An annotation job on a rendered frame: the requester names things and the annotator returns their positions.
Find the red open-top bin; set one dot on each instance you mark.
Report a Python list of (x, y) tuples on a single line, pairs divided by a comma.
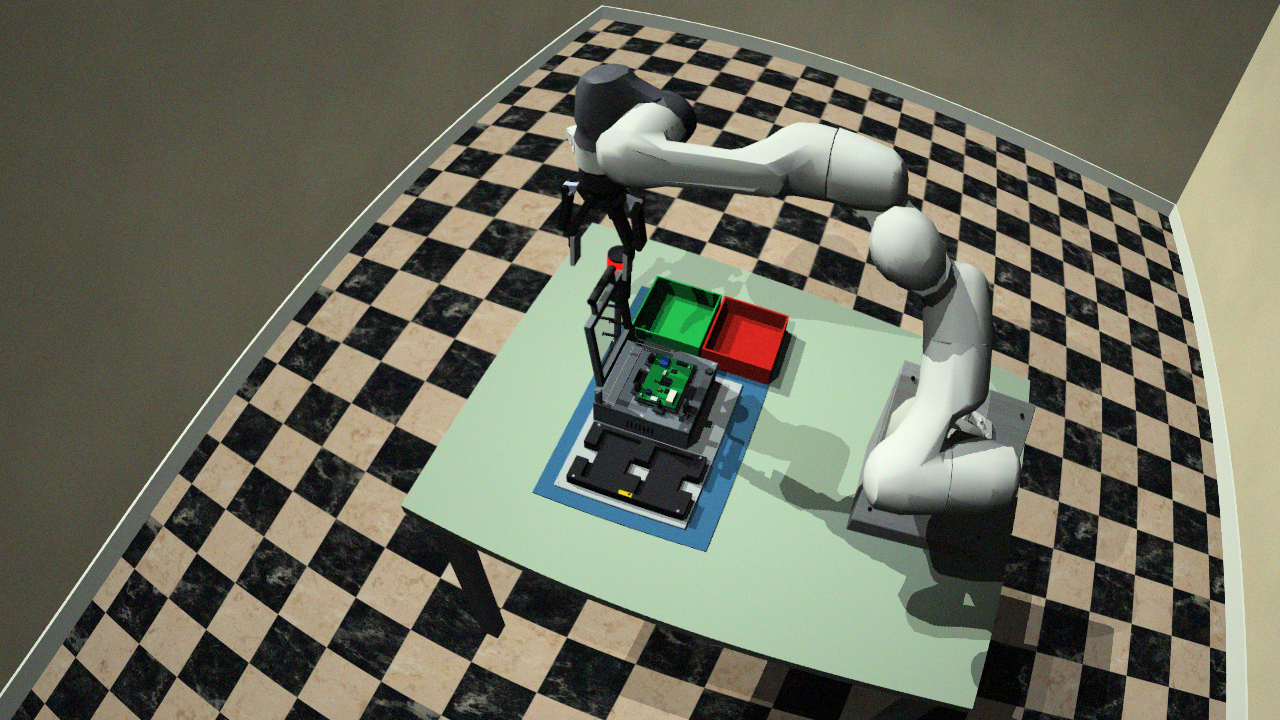
[(748, 332)]

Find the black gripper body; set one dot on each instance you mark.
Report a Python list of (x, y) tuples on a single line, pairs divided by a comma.
[(601, 186)]

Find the green open-top bin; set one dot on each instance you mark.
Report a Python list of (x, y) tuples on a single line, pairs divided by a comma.
[(673, 310)]

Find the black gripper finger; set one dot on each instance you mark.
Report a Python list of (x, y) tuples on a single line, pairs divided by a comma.
[(568, 191), (624, 229)]

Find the green circuit board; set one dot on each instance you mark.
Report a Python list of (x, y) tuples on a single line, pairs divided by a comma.
[(666, 381)]

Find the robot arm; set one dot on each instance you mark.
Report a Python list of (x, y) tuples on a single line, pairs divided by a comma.
[(916, 469)]

